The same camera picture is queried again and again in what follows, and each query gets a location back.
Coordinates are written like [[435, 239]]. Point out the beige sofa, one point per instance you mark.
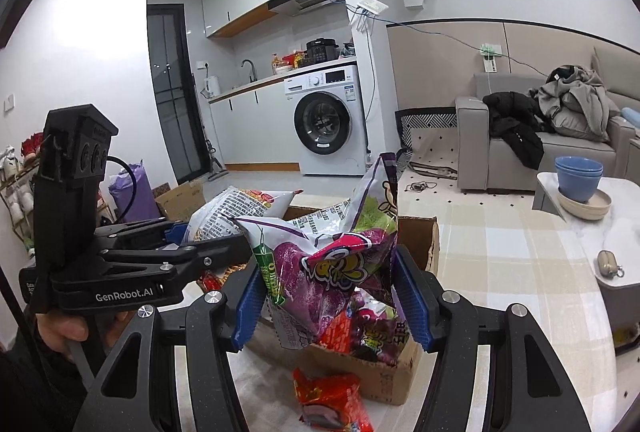
[[472, 146]]

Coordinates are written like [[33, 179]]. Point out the person's left hand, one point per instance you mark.
[[60, 327]]

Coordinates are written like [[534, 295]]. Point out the checked tablecloth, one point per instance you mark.
[[500, 262]]

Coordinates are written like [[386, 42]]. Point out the purple plastic bag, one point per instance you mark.
[[132, 192]]

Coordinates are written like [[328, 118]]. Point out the person's left forearm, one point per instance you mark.
[[35, 387]]

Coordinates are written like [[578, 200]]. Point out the black glass door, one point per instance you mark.
[[170, 101]]

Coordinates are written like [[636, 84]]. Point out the purple grape snack packet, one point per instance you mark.
[[320, 272]]

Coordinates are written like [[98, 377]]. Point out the grey clothes pile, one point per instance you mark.
[[580, 101]]

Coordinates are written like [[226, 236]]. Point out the black pressure cooker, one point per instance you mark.
[[322, 50]]

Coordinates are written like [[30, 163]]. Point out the white printed snack packet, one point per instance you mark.
[[225, 207]]

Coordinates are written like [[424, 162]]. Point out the black jacket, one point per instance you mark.
[[515, 121]]

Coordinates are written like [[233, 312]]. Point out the white base cabinets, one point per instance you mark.
[[250, 131]]

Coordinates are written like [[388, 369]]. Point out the white router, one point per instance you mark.
[[372, 6]]

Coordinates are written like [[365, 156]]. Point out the small red snack packet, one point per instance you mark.
[[212, 282]]

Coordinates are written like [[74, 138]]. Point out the marble side table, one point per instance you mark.
[[620, 232]]

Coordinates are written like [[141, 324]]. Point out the red shoes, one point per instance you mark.
[[31, 144]]

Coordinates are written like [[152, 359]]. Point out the red black snack packet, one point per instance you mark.
[[330, 402]]

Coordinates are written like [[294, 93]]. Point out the small printed cardboard box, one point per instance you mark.
[[182, 199]]

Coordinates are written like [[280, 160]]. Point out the small grape snack packet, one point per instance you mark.
[[377, 342]]

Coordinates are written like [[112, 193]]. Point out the blue bowls stack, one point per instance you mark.
[[577, 179]]

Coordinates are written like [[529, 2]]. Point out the white washing machine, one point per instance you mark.
[[330, 126]]

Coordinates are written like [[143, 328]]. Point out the shoe rack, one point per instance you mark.
[[20, 192]]

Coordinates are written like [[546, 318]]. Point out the white shoes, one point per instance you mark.
[[22, 212]]

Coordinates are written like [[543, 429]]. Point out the beige plate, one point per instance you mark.
[[595, 207]]

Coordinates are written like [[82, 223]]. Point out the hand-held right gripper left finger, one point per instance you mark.
[[247, 307]]

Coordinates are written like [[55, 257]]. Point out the brown cardboard box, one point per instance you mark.
[[385, 382]]

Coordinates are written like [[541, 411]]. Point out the white electric kettle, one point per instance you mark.
[[212, 86]]

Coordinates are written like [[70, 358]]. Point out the beige key pouch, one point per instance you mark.
[[607, 264]]

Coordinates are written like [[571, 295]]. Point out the kitchen faucet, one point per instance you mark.
[[249, 69]]

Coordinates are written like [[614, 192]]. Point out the upright vacuum cleaner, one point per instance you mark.
[[216, 164]]

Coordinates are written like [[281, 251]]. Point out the kitchen food packages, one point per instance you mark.
[[290, 60]]

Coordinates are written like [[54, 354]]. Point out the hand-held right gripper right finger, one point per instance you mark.
[[415, 307]]

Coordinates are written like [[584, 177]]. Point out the light blue pillow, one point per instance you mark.
[[631, 114]]

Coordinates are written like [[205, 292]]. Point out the white power strip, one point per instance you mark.
[[490, 56]]

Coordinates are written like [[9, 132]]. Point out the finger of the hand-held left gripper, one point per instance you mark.
[[220, 254], [175, 232]]

